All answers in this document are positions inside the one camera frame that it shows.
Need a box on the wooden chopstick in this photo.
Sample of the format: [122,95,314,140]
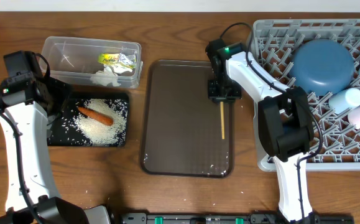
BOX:
[219,101,225,140]

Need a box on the white paper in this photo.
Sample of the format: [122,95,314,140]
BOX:
[90,70,121,87]
[104,65,133,77]

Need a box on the orange carrot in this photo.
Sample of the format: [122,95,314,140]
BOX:
[77,107,114,126]

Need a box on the pile of white rice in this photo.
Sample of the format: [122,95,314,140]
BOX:
[61,98,128,146]

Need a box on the green and silver wrapper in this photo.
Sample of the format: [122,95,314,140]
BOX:
[98,53,137,68]

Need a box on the large blue plate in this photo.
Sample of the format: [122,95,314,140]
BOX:
[288,39,354,96]

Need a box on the light blue plastic cup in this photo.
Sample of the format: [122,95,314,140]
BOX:
[328,88,360,114]

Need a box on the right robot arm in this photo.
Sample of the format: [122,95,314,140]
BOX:
[205,39,315,223]

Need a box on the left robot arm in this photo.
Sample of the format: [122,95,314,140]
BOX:
[0,74,111,223]

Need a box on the grey dishwasher rack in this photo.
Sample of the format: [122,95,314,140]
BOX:
[252,19,360,171]

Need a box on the black tray bin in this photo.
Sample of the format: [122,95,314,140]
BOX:
[47,91,130,147]

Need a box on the clear plastic bin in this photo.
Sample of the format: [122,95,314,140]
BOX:
[39,36,143,88]

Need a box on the dark brown serving tray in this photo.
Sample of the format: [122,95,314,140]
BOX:
[140,60,234,179]

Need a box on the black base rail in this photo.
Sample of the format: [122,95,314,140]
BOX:
[118,213,354,224]

